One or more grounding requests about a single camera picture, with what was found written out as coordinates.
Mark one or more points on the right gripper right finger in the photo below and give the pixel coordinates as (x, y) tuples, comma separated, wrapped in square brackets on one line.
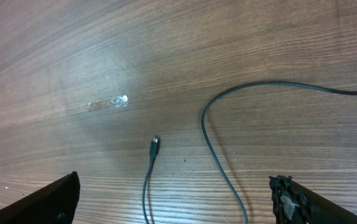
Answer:
[(296, 204)]

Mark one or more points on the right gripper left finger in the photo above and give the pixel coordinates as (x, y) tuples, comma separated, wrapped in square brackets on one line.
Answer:
[(53, 204)]

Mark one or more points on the clear tape piece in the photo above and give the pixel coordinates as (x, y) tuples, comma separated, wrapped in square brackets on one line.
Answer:
[(108, 104)]

